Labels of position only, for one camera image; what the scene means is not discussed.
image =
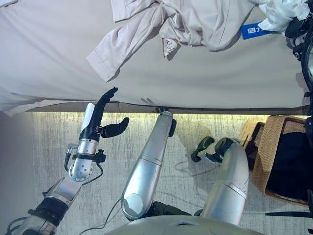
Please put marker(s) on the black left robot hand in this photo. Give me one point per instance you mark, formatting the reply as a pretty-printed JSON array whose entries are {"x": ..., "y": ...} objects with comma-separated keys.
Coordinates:
[{"x": 91, "y": 120}]

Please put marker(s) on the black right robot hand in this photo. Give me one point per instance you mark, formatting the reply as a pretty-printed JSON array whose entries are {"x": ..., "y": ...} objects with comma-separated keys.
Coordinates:
[{"x": 297, "y": 31}]

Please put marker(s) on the white garment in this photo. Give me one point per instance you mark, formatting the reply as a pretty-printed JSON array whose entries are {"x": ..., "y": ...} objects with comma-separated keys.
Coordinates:
[{"x": 281, "y": 12}]

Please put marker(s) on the beige shirt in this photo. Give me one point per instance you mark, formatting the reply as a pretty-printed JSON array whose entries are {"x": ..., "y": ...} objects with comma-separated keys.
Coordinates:
[{"x": 195, "y": 22}]

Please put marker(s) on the black garment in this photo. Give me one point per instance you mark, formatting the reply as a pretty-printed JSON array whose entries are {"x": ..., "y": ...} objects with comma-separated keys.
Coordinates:
[{"x": 288, "y": 166}]

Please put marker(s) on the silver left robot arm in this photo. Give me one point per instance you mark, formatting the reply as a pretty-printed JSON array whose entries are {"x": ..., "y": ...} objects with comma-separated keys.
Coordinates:
[{"x": 82, "y": 166}]

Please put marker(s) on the beige covered bed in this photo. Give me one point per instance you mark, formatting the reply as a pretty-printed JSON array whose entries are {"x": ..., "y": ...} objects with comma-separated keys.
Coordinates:
[{"x": 195, "y": 80}]

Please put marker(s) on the brown wicker basket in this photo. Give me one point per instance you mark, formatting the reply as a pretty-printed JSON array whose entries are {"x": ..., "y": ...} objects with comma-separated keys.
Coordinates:
[{"x": 261, "y": 159}]

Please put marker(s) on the blue hang tag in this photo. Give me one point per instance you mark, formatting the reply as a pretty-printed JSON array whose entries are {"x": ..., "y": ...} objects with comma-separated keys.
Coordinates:
[{"x": 252, "y": 30}]

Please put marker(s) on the grey area rug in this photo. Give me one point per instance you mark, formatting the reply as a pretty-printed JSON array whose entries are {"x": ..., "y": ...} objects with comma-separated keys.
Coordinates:
[{"x": 102, "y": 191}]

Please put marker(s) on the grey robot torso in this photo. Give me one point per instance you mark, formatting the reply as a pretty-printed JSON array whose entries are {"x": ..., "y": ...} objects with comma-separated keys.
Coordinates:
[{"x": 183, "y": 227}]

